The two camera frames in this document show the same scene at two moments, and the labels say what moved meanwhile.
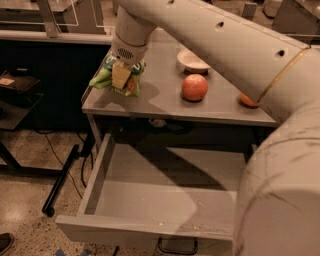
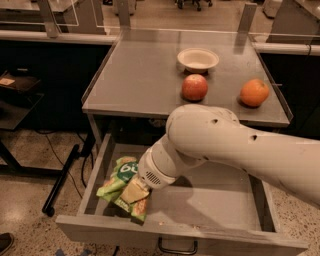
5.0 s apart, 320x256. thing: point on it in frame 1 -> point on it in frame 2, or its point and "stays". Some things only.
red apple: (194, 87) stays
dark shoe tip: (6, 242) stays
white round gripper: (128, 52) -> (150, 169)
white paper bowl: (191, 62) stays
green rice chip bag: (131, 87) -> (124, 170)
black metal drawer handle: (177, 251) stays
